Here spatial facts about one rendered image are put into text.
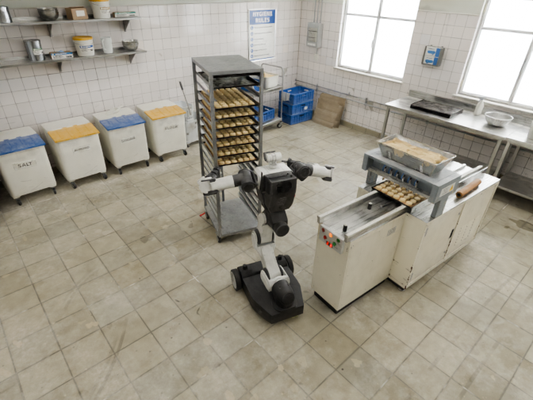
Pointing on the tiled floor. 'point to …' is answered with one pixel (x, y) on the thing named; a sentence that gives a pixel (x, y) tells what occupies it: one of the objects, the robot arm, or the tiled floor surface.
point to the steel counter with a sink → (512, 132)
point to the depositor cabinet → (436, 229)
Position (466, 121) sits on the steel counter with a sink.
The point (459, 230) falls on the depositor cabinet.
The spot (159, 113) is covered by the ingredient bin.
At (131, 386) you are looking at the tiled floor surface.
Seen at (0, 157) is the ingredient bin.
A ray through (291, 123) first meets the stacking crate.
